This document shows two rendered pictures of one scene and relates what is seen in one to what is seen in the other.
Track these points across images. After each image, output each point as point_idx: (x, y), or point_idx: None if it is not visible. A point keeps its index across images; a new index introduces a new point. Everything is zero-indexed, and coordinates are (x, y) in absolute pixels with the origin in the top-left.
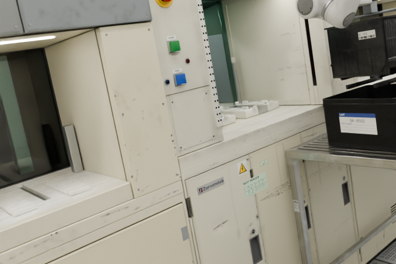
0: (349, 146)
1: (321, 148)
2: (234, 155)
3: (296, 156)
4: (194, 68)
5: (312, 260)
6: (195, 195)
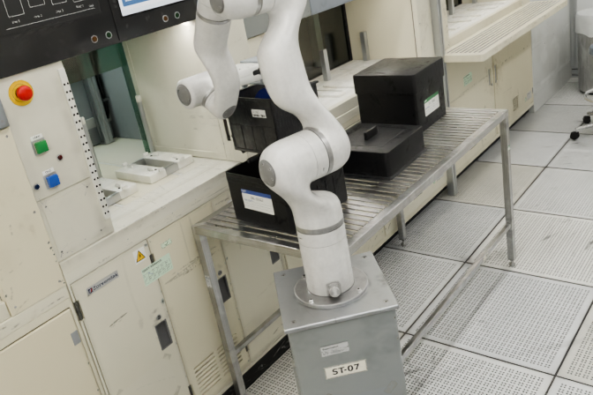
0: (253, 222)
1: (227, 224)
2: (129, 244)
3: (202, 233)
4: (70, 163)
5: (230, 332)
6: (85, 297)
